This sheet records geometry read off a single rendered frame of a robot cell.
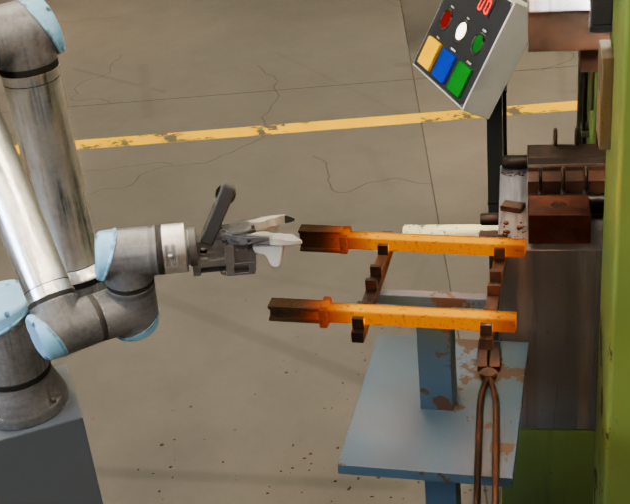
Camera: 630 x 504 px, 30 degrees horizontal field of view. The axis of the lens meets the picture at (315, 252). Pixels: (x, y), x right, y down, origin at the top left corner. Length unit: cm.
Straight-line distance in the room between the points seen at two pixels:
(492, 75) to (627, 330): 93
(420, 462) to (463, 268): 206
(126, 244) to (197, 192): 265
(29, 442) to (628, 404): 122
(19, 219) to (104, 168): 291
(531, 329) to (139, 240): 84
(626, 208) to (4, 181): 109
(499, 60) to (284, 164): 216
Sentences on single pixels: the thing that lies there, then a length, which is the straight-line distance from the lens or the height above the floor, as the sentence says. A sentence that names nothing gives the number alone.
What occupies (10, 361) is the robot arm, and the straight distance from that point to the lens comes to 251.
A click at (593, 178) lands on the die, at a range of 246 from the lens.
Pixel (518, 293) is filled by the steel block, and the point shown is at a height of 81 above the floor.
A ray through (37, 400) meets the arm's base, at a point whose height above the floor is 65.
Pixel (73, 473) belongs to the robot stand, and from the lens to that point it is 266.
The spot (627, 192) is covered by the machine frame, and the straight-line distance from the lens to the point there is 201.
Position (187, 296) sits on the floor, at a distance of 406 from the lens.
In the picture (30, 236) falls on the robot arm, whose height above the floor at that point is 112.
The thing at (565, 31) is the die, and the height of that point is 131.
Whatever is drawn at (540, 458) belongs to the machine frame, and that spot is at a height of 39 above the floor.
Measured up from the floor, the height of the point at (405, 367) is 77.
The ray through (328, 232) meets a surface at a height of 105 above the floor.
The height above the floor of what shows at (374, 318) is 103.
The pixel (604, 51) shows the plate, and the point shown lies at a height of 136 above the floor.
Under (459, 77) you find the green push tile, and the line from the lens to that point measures 291.
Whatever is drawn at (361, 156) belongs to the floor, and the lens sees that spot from 489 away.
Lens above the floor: 211
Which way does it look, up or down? 30 degrees down
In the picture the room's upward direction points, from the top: 6 degrees counter-clockwise
